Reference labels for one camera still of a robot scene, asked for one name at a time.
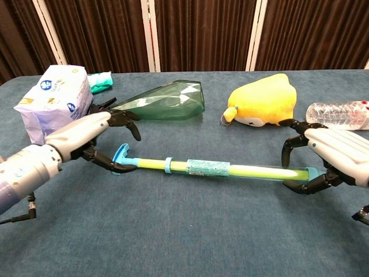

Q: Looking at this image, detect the green plastic spray bottle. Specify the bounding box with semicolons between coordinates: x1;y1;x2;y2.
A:
89;80;206;121

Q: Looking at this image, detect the clear plastic water bottle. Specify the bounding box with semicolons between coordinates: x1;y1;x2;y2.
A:
305;100;369;131

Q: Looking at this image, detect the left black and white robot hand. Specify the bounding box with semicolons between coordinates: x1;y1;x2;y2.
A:
44;109;142;175

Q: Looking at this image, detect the white frame post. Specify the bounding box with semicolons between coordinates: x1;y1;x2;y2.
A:
245;0;270;72
31;0;69;66
140;0;161;73

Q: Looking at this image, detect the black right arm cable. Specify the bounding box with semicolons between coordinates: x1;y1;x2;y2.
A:
351;204;369;226

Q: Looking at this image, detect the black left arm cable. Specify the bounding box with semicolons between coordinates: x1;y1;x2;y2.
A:
0;192;38;226

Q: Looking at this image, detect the dark brown curtain panel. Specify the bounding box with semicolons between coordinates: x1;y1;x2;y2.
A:
151;0;257;73
43;0;150;74
0;0;58;86
255;0;369;72

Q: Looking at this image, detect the blue felt table mat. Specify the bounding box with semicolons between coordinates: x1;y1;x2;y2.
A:
0;68;369;277

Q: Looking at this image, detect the purple white tissue pack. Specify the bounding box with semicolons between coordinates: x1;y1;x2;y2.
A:
13;64;93;145

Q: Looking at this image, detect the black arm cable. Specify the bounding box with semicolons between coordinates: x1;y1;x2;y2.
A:
0;192;38;226
351;204;369;226

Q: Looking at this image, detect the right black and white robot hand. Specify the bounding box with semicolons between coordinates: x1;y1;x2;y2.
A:
278;118;369;194

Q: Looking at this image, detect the yellow plush toy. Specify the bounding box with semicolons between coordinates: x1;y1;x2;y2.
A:
219;73;298;128

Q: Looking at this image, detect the green white wipes pack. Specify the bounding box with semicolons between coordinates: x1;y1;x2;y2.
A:
87;71;114;95

